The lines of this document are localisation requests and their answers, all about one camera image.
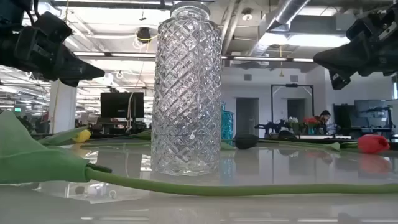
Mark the silver ceiling duct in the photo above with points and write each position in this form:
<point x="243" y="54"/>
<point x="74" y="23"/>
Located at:
<point x="289" y="12"/>

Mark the long ceiling light strip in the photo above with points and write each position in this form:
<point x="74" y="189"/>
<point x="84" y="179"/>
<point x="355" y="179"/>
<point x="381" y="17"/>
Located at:
<point x="124" y="54"/>
<point x="258" y="58"/>

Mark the white pillar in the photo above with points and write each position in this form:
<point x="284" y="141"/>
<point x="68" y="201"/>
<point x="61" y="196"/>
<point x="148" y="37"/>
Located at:
<point x="63" y="109"/>

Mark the grey door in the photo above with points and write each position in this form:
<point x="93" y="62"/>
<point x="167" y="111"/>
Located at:
<point x="296" y="110"/>
<point x="247" y="116"/>

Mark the black metal rig frame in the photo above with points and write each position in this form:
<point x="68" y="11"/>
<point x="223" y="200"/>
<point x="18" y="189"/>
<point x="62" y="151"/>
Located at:
<point x="292" y="85"/>

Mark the white flower bouquet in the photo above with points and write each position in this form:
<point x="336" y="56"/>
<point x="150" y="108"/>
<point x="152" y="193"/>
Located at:
<point x="293" y="120"/>

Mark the black ceiling dome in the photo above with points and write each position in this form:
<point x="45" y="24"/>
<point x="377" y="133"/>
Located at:
<point x="144" y="34"/>

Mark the black computer monitor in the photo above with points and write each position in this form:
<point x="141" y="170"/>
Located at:
<point x="121" y="104"/>

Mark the yellow artificial tulip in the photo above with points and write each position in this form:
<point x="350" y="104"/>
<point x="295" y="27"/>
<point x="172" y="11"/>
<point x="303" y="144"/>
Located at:
<point x="82" y="136"/>

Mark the green exit sign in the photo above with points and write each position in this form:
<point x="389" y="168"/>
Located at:
<point x="17" y="109"/>

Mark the red artificial tulip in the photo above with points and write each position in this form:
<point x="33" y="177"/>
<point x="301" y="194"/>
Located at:
<point x="373" y="143"/>
<point x="31" y="155"/>

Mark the red flower bouquet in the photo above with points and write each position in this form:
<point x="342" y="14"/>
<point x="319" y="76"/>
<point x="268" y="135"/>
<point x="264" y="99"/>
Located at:
<point x="311" y="121"/>

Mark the blue glass vase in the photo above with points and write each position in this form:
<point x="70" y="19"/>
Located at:
<point x="227" y="127"/>

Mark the person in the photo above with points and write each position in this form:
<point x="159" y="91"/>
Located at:
<point x="325" y="116"/>

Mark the black background robot arm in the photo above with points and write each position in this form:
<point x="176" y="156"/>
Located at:
<point x="273" y="127"/>

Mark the clear cut-glass vase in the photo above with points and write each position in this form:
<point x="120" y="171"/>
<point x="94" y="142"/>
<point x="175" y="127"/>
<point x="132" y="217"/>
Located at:
<point x="186" y="93"/>

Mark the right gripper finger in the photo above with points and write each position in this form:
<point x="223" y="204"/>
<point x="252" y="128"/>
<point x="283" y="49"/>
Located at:
<point x="342" y="59"/>
<point x="339" y="81"/>

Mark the wide dark monitor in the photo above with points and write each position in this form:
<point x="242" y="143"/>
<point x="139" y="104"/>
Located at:
<point x="363" y="107"/>

